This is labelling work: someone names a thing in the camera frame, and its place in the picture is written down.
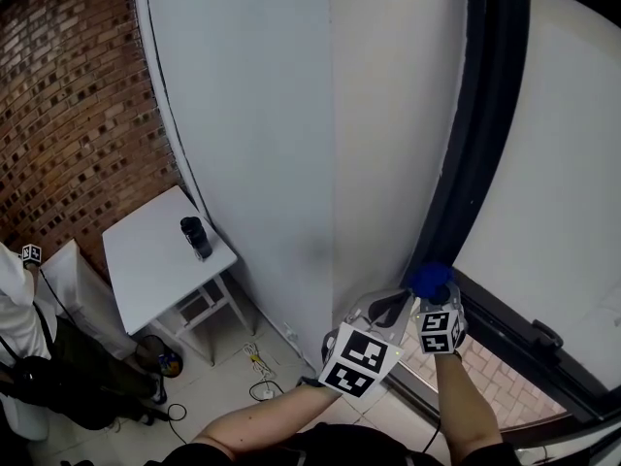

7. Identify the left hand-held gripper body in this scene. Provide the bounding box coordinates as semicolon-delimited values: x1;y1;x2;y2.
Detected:
318;289;405;401

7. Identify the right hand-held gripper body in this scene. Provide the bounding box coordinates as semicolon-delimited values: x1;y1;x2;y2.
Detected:
411;280;468;356

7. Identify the blue cloth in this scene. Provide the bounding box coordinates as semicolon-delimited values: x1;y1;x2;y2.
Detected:
406;261;456;301

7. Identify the black window frame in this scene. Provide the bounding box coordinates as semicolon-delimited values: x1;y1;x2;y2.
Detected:
400;0;621;429

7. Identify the person's left forearm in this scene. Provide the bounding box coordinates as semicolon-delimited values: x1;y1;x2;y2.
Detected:
192;382;342;455

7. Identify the person's right forearm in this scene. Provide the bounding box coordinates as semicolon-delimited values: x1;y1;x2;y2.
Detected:
430;350;504;466

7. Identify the white power strip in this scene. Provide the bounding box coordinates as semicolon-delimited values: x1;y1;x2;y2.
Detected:
241;341;278;379

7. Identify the person's black shirt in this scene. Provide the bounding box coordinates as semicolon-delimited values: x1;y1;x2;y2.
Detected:
157;422;528;466

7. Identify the colourful round bag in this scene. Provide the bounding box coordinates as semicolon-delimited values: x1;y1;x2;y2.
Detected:
156;350;184;377

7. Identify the black bottle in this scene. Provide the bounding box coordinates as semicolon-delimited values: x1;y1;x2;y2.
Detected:
180;216;214;262

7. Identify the black mesh bin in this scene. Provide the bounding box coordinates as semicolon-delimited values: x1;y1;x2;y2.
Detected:
134;334;167;374

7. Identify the white side table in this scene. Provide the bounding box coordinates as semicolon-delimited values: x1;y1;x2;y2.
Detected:
101;184;256;369

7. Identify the black window handle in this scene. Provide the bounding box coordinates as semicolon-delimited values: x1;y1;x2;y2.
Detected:
530;317;566;352

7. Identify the black floor cable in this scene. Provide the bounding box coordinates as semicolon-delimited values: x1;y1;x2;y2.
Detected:
164;379;287;446

